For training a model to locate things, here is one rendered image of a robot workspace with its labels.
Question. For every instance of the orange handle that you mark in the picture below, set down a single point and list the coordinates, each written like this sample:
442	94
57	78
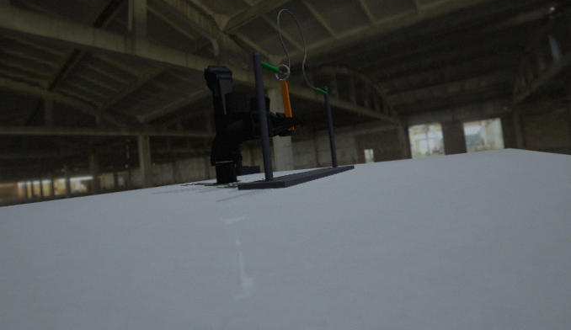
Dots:
284	90

